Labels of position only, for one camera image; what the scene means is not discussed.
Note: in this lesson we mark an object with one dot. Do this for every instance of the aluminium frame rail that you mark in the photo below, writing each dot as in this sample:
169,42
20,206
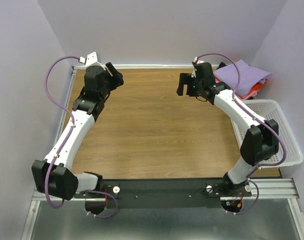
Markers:
272,188

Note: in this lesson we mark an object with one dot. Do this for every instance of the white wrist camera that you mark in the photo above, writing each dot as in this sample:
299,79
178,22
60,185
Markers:
195,62
92,59

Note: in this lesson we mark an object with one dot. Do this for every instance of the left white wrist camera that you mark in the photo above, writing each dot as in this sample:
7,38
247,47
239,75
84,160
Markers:
92,59

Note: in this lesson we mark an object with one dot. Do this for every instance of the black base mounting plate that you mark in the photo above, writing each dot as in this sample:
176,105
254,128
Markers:
166,193

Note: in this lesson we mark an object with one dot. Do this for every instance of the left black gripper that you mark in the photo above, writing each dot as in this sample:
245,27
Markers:
117,78

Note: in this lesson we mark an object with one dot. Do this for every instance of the orange folded t shirt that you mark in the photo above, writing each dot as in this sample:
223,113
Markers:
258,86

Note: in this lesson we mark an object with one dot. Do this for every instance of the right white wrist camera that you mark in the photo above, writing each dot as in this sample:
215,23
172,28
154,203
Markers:
195,62

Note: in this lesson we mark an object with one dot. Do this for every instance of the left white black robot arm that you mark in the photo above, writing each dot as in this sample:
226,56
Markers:
53,176

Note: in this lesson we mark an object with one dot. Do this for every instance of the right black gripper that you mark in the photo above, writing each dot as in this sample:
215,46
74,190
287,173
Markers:
185,79

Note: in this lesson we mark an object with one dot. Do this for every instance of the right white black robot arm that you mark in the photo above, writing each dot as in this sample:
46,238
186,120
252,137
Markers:
261,140

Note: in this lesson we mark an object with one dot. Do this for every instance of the purple t shirt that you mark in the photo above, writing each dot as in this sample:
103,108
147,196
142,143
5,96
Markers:
249,77

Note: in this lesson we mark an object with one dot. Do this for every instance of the pink folded t shirt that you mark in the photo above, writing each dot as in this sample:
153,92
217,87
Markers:
251,94

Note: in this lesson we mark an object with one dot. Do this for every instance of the dark grey folded t shirt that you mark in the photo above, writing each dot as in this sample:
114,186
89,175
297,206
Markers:
221,65

